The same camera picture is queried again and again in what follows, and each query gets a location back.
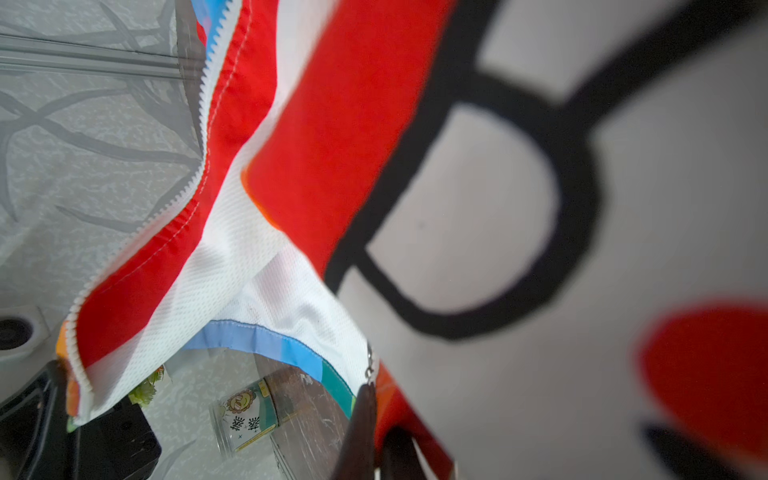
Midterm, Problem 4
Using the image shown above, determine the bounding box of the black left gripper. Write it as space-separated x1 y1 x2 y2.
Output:
1 361 162 480

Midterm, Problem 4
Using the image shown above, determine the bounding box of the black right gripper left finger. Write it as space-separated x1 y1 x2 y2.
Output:
330 384 377 480

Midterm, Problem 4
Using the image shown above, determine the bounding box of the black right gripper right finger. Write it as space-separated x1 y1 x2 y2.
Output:
379 427 427 480

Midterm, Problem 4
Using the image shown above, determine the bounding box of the white colourful children's jacket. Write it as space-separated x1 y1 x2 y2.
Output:
57 1 767 479

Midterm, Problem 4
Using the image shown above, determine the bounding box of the small potted flower plant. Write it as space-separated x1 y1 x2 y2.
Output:
128 366 165 408

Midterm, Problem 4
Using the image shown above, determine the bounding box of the aluminium frame profile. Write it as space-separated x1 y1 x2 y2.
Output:
1 34 200 80

